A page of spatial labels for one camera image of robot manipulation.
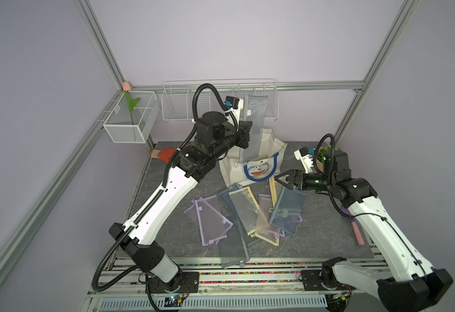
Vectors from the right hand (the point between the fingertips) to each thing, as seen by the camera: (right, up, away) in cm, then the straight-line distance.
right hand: (281, 178), depth 71 cm
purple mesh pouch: (-27, -24, +17) cm, 40 cm away
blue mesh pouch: (+7, -18, +18) cm, 27 cm away
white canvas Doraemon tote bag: (-17, +1, +21) cm, 27 cm away
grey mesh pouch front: (-17, -32, +12) cm, 38 cm away
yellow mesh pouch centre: (-11, -16, +21) cm, 29 cm away
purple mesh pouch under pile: (-3, -15, +22) cm, 27 cm away
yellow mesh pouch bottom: (-2, -26, +12) cm, 29 cm away
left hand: (-11, +18, -9) cm, 23 cm away
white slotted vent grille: (-46, -46, 0) cm, 65 cm away
